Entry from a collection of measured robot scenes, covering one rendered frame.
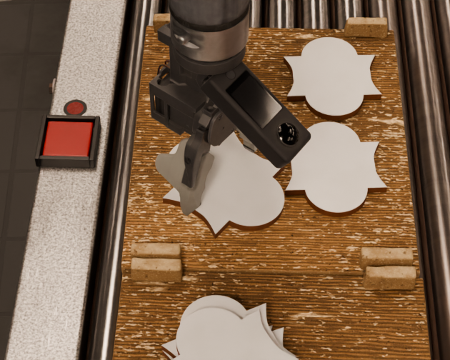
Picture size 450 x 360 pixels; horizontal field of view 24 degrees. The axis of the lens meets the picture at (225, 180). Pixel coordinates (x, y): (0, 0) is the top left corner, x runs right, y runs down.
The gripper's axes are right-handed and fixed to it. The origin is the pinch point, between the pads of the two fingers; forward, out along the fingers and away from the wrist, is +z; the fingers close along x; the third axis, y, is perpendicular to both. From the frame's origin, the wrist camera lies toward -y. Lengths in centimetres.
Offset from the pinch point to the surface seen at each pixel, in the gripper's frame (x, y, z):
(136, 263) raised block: 9.9, 4.9, 8.9
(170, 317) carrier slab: 11.8, -1.6, 11.6
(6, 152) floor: -42, 99, 103
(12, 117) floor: -51, 107, 103
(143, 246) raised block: 7.6, 5.7, 8.8
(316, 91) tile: -26.2, 4.9, 9.5
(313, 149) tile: -17.7, -0.7, 9.7
